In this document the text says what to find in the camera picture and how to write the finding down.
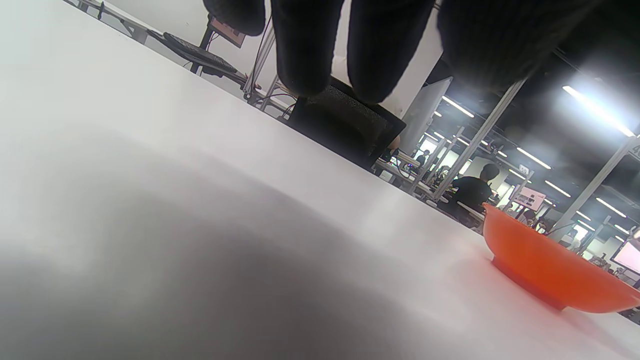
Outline person's left hand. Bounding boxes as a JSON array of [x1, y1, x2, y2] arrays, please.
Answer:
[[202, 0, 606, 103]]

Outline orange translucent bowl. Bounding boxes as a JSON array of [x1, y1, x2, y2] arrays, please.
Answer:
[[482, 202, 640, 314]]

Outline black mesh office chair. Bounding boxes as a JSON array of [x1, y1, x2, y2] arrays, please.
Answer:
[[287, 77, 407, 171]]

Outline black keyboard tray stand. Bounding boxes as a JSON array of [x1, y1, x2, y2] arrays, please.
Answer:
[[147, 29, 249, 87]]

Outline black keyboard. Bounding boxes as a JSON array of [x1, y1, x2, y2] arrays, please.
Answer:
[[162, 32, 238, 75]]

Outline long ceiling light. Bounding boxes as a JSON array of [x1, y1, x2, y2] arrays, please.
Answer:
[[562, 85, 636, 138]]

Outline white desk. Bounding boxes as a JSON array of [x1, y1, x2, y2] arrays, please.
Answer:
[[65, 0, 166, 46]]

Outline pink monitor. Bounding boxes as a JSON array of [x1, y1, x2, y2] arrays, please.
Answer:
[[612, 239, 640, 275]]

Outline aluminium frame post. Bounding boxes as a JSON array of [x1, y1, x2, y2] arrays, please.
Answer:
[[432, 80, 526, 201], [243, 22, 281, 104]]

